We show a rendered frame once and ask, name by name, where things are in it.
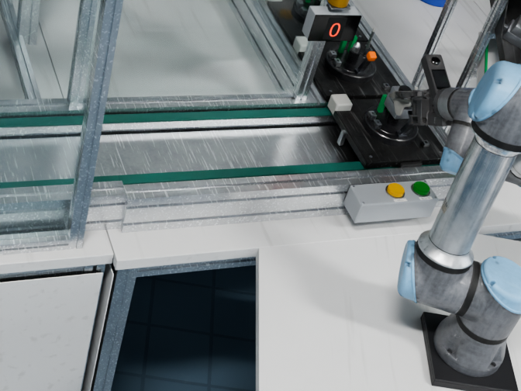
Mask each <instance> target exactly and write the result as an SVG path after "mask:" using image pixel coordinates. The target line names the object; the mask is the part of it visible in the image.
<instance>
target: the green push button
mask: <svg viewBox="0 0 521 391"><path fill-rule="evenodd" d="M412 188H413V190H414V191H415V192H416V193H418V194H420V195H422V196H425V195H427V194H428V193H429V191H430V187H429V186H428V185H427V184H426V183H425V182H415V183H414V185H413V187H412Z"/></svg>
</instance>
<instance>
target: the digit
mask: <svg viewBox="0 0 521 391"><path fill-rule="evenodd" d="M346 22H347V18H329V21H328V23H327V26H326V30H325V33H324V35H323V40H340V38H341V36H342V33H343V30H344V27H345V25H346Z"/></svg>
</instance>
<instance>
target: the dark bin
mask: <svg viewBox="0 0 521 391"><path fill-rule="evenodd" d="M489 1H490V6H491V9H492V6H493V4H494V2H495V0H489ZM520 15H521V0H508V2H507V4H506V6H505V8H504V10H503V13H502V15H501V17H500V19H499V21H498V24H497V26H496V28H495V38H496V43H497V47H498V52H499V61H508V62H511V63H514V64H521V49H519V48H518V47H516V46H515V45H513V44H511V43H510V42H509V41H507V40H505V39H503V38H502V34H503V30H504V25H505V24H506V25H508V24H509V23H510V22H511V21H512V20H513V19H514V20H516V19H517V18H518V17H519V16H520Z"/></svg>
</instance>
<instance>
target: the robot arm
mask: <svg viewBox="0 0 521 391"><path fill-rule="evenodd" d="M421 62H422V66H423V70H424V73H425V76H426V80H427V84H428V86H429V89H422V90H412V91H410V92H405V91H393V92H392V93H391V94H389V97H390V98H392V99H393V102H394V107H395V114H396V115H397V116H401V115H402V112H403V110H404V108H405V107H410V106H411V105H412V115H409V124H412V125H420V126H427V125H430V126H451V128H450V132H449V134H448V137H447V141H446V143H445V147H443V154H442V158H441V160H440V168H441V169H442V170H443V171H445V172H447V173H450V174H452V175H456V176H455V178H454V180H453V183H452V185H451V187H450V189H449V191H448V193H447V196H446V198H445V200H444V201H443V205H442V206H441V208H440V211H439V212H438V215H437V217H436V219H435V221H434V223H433V226H432V228H431V230H426V231H424V232H422V233H421V234H420V235H419V238H418V240H417V241H415V240H408V241H407V243H406V244H405V248H404V251H403V255H402V260H401V264H400V269H399V277H398V285H397V289H398V292H399V295H400V296H402V297H404V298H406V299H410V300H412V301H414V303H421V304H423V305H426V306H431V307H433V308H436V309H438V310H442V311H445V312H448V313H451V314H450V315H449V316H448V317H446V318H445V319H443V320H442V321H441V322H440V324H439V325H438V327H437V329H436V331H435V333H434V336H433V343H434V346H435V349H436V351H437V353H438V355H439V356H440V357H441V358H442V360H443V361H444V362H445V363H446V364H447V365H449V366H450V367H451V368H452V369H454V370H455V371H457V372H459V373H461V374H464V375H468V376H471V377H478V378H481V377H486V376H490V375H492V374H494V373H495V372H496V371H497V370H498V369H499V367H500V365H501V364H502V362H503V360H504V357H505V347H506V341H507V338H508V336H509V335H510V334H511V332H512V330H513V328H514V327H515V326H516V324H517V322H518V321H519V319H520V317H521V267H520V266H519V265H517V264H516V263H515V262H514V261H511V260H509V259H508V258H504V257H501V256H493V257H489V258H487V259H485V260H484V261H483V262H482V263H481V262H478V261H474V254H473V251H472V249H471V247H472V245H473V243H474V241H475V239H476V237H477V235H478V233H479V231H480V229H481V227H482V225H483V223H484V221H485V219H486V217H487V215H488V213H489V211H490V209H491V207H492V205H493V203H494V201H495V199H496V197H497V195H498V193H499V191H500V189H501V187H502V185H503V183H504V181H506V182H510V183H513V184H515V185H518V186H519V187H521V64H514V63H511V62H508V61H498V62H496V63H495V64H493V65H492V66H491V67H490V68H489V69H488V70H487V71H486V72H485V74H484V75H483V77H482V78H481V80H480V81H479V83H478V85H477V87H476V88H455V87H451V86H450V81H449V78H448V76H447V71H446V68H445V65H444V62H443V58H442V56H441V55H440V54H425V55H424V56H423V58H422V59H421Z"/></svg>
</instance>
